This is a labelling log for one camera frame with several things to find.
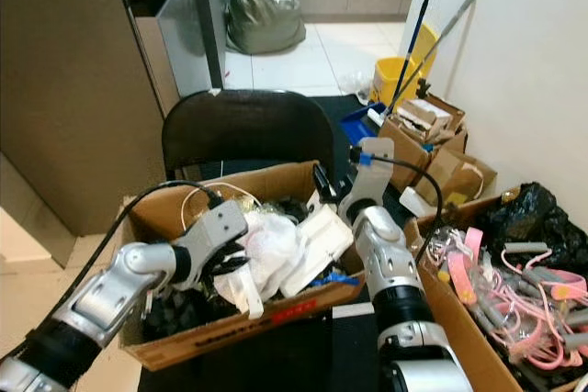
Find grey-blue left wrist camera mount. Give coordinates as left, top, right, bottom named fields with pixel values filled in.
left=177, top=199, right=250, bottom=278

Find grey-blue right wrist camera mount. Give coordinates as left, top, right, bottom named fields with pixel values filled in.
left=338, top=137, right=396, bottom=217

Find grey-blue wrist camera mount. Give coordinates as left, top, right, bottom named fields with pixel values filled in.
left=177, top=199, right=250, bottom=278
left=338, top=137, right=396, bottom=217

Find white foam tray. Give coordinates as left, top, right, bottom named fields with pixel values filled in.
left=280, top=201, right=355, bottom=299

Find cardboard trash box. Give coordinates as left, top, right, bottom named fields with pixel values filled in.
left=119, top=161, right=368, bottom=373

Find grey mop handle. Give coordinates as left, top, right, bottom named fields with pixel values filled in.
left=390, top=0, right=477, bottom=108

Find black garbage bag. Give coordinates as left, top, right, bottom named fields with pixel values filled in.
left=482, top=181, right=588, bottom=269

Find pink cable bundle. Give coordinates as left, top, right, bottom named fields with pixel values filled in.
left=441, top=225, right=588, bottom=379

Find blue mop handle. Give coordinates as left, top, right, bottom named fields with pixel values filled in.
left=386, top=0, right=433, bottom=113

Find brown tall cabinet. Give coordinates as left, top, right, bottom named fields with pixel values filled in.
left=0, top=0, right=183, bottom=237

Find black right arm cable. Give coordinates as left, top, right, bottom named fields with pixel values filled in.
left=351, top=149, right=446, bottom=264

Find yellow mop bucket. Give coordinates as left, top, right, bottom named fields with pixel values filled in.
left=369, top=23, right=442, bottom=108

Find blue wrapper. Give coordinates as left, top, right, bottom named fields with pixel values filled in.
left=308, top=268, right=359, bottom=287

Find black round-back chair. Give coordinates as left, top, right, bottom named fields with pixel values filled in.
left=161, top=89, right=336, bottom=182

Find small brown cardboard box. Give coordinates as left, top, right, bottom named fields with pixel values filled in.
left=413, top=146, right=499, bottom=209

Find grey-green garbage bag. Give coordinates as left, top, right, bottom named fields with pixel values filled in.
left=225, top=0, right=307, bottom=56

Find black crumpled trash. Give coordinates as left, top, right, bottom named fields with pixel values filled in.
left=147, top=286, right=226, bottom=342

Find silver fridge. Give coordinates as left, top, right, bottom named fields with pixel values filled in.
left=110, top=0, right=229, bottom=118

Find cardboard box with cables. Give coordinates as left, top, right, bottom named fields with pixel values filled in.
left=407, top=208, right=588, bottom=392

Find open cardboard box white contents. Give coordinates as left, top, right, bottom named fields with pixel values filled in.
left=377, top=94, right=468, bottom=168

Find blue dustpan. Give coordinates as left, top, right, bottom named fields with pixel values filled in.
left=340, top=103, right=387, bottom=147

